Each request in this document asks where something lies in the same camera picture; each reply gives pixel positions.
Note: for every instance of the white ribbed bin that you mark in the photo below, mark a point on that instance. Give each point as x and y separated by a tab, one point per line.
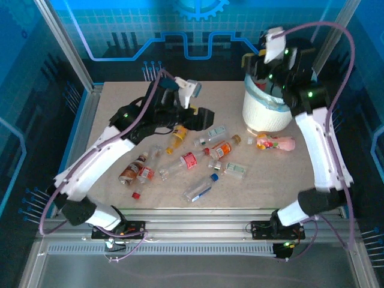
264	117

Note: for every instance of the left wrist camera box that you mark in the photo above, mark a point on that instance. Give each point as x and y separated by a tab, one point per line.
187	90

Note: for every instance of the clear bottle blue cap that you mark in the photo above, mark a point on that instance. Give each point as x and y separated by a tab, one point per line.
199	189

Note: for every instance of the aluminium frame rail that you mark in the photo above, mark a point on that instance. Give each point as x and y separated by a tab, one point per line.
195	222

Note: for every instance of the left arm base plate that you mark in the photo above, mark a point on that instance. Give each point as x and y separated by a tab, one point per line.
132	231

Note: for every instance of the grey metal plate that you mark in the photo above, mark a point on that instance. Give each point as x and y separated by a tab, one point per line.
192	270

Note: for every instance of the crushed brown label bottle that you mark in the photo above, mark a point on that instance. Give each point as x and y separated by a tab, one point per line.
132	172

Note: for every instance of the aluminium frame post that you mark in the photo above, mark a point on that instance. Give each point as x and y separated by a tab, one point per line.
328	37
69	54

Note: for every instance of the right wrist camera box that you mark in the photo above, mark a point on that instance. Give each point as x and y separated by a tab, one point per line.
274	45

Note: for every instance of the clear bottle green label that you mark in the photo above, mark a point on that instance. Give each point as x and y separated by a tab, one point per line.
234	168
214	134

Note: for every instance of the aluminium side rail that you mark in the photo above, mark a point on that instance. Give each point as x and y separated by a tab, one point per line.
87	120

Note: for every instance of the pink yogurt drink bottle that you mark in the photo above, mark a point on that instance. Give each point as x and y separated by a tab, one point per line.
276	143

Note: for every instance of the clear bottle orange label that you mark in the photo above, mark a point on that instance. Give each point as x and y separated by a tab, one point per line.
223	149

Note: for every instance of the red bottle cap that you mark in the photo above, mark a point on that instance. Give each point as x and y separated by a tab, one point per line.
136	195

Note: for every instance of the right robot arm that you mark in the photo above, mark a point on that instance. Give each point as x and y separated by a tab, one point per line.
321	150

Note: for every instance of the orange yellow juice bottle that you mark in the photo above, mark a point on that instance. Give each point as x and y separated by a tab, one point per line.
177	139

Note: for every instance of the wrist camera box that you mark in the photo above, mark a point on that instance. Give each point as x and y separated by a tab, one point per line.
274	45
187	90

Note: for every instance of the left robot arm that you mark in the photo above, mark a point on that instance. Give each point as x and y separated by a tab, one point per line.
90	168

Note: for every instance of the small black controller board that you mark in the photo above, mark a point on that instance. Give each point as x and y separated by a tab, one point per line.
282	250
114	246

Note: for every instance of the clear bottle red white label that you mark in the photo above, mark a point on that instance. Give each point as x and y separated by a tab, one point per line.
147	173

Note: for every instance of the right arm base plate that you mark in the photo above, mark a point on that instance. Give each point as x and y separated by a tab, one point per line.
261	230

